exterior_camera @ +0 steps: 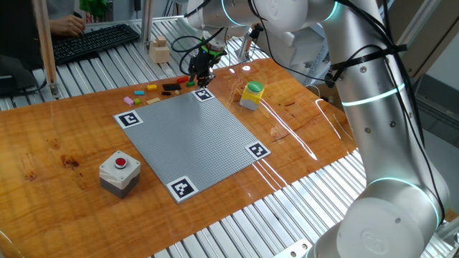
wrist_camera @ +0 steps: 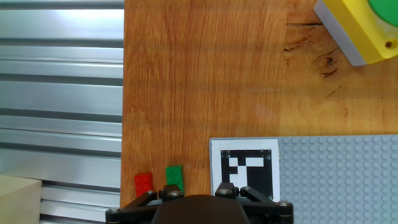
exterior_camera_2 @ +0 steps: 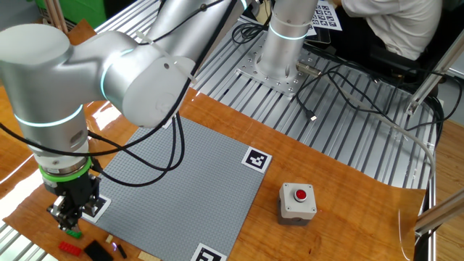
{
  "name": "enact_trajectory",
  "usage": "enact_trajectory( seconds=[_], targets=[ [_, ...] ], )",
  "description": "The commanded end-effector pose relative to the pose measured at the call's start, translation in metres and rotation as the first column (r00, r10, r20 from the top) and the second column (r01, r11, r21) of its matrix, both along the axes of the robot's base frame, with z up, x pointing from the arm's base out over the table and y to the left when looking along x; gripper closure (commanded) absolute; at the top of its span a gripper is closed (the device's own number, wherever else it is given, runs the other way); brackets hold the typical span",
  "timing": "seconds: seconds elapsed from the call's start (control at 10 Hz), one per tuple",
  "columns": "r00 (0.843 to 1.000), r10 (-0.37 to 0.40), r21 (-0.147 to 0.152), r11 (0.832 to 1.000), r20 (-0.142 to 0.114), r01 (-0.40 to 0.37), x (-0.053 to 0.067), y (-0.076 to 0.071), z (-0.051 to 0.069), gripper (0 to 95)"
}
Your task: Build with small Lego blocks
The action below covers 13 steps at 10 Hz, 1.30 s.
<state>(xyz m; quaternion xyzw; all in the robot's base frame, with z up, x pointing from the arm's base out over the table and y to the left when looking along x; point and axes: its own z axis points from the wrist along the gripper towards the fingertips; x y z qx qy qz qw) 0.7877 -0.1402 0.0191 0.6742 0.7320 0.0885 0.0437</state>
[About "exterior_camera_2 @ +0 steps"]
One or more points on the aluminium frame post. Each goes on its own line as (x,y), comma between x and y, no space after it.
(427,83)

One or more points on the black white fiducial marker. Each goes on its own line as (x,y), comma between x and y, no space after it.
(167,125)
(102,210)
(256,159)

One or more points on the green Lego brick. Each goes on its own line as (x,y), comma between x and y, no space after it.
(74,234)

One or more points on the wood grain mat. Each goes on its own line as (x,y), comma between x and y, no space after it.
(326,174)

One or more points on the green box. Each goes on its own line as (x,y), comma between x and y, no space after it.
(83,11)

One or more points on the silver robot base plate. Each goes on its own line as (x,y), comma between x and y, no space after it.
(250,72)

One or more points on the wooden stick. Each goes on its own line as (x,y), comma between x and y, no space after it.
(52,14)
(61,16)

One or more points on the grey box with red button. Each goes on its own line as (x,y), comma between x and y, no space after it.
(295,206)

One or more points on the person in white shirt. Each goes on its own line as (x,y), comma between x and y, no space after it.
(402,29)

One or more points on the tan Lego plate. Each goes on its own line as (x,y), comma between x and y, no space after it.
(148,256)

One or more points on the black Lego plate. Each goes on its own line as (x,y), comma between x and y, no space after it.
(98,251)

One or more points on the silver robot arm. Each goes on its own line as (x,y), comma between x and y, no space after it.
(43,83)

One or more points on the grey Lego baseplate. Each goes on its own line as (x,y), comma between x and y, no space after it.
(188,188)

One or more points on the black office chair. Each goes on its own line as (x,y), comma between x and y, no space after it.
(380,63)

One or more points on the aluminium profile bar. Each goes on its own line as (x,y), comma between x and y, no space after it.
(442,214)

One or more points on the fiducial marker with C pattern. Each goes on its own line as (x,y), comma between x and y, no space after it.
(208,254)

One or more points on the small tan Lego brick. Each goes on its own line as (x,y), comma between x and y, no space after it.
(109,238)

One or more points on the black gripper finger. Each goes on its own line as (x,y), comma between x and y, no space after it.
(69,219)
(86,212)

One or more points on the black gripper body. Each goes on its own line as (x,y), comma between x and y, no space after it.
(79,190)

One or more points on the printed marker calibration sheet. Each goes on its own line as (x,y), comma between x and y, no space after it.
(326,14)

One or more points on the small black Lego brick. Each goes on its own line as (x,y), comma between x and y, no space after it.
(122,251)

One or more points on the red Lego brick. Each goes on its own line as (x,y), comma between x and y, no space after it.
(70,248)

